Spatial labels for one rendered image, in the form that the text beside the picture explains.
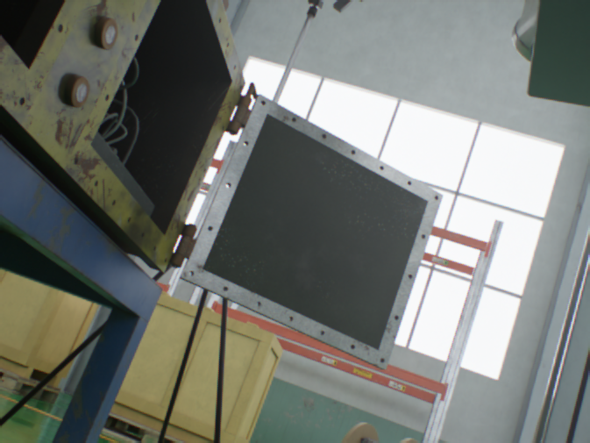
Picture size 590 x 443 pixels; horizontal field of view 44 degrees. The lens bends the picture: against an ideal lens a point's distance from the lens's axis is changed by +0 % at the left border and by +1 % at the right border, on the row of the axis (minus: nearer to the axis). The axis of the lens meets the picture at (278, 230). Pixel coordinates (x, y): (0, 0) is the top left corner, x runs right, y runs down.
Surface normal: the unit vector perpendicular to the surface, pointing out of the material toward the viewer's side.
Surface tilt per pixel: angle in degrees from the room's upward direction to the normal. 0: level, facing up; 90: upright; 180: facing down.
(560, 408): 90
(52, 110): 90
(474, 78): 90
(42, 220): 90
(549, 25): 180
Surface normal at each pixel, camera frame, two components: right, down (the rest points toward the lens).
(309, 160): 0.37, -0.13
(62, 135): 0.93, 0.30
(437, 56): -0.09, -0.32
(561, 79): -0.35, 0.90
